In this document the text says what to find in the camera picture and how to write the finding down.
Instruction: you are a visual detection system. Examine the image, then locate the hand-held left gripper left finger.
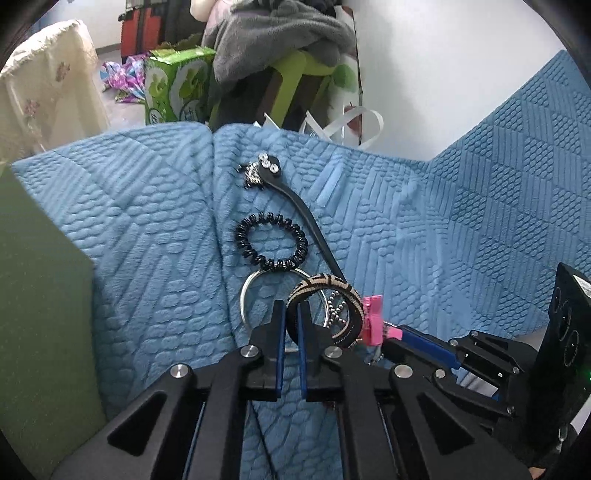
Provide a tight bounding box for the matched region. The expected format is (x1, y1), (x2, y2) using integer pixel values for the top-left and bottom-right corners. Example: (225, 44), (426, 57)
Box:
(51, 300), (287, 480)

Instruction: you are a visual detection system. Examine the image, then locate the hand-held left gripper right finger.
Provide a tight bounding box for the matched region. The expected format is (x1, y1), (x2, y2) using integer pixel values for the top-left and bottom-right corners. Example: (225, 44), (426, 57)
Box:
(298, 302), (532, 480)

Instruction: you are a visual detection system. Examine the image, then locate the green printed carton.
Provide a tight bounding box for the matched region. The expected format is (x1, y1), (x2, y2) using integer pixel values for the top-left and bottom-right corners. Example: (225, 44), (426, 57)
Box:
(144, 45), (217, 125)

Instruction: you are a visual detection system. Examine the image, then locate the black suitcase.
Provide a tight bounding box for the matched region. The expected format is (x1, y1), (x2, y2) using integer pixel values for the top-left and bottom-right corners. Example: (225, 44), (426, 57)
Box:
(159, 0), (204, 47)

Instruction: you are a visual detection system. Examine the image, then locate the silver bangle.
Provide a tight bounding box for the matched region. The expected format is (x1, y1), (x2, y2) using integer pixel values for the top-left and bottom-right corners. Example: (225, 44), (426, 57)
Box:
(240, 268), (334, 354)

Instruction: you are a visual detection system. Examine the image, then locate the cream covered chair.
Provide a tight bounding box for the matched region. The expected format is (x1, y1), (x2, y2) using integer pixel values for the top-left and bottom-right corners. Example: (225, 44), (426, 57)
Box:
(0, 19), (110, 161)

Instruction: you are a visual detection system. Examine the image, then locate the grey fleece blanket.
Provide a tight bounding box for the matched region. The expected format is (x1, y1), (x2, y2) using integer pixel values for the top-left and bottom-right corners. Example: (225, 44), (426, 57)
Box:
(202, 0), (356, 100)

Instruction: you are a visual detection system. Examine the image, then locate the red suitcase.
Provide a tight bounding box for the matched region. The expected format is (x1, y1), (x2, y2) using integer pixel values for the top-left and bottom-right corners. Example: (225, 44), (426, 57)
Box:
(121, 7), (160, 63)

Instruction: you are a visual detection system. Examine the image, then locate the olive green cardboard box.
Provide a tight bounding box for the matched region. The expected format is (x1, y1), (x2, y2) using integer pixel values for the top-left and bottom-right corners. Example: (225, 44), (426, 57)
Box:
(0, 164), (110, 480)

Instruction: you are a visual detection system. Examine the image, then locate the blue quilted sofa cover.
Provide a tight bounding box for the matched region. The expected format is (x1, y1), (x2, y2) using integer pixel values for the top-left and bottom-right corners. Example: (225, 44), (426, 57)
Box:
(9, 48), (591, 480)

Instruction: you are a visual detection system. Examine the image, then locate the pink hair clip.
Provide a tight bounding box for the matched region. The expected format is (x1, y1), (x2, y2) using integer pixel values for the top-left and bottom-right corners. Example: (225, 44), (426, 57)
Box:
(362, 295), (400, 347)

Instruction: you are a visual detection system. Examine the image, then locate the black spiral hair tie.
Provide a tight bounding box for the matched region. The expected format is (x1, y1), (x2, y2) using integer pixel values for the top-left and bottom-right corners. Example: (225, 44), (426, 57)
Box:
(235, 213), (309, 272)

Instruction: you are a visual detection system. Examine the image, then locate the colourful crumpled cloth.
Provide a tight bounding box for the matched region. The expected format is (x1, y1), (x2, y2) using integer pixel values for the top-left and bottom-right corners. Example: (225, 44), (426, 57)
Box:
(100, 53), (151, 106)

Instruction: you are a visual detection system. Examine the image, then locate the black rhinestone hair stick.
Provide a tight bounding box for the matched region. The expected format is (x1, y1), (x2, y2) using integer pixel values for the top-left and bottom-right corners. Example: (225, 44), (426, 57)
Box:
(238, 154), (345, 280)

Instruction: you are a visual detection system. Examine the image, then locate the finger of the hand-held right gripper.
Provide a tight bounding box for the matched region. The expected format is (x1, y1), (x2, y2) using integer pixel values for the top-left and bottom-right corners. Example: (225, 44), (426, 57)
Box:
(382, 339), (515, 418)
(398, 324), (540, 386)

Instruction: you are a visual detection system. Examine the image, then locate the silver bead chain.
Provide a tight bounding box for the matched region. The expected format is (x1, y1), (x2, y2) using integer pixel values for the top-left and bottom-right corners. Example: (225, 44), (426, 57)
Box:
(323, 290), (352, 329)

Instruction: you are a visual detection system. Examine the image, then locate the zebra striped hair tie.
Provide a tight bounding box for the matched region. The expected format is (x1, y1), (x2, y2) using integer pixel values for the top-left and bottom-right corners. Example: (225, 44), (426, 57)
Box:
(286, 274), (366, 348)

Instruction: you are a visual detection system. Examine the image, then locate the green plastic stool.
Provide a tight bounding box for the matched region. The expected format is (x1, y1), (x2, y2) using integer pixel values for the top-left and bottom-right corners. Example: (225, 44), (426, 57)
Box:
(210, 48), (339, 134)

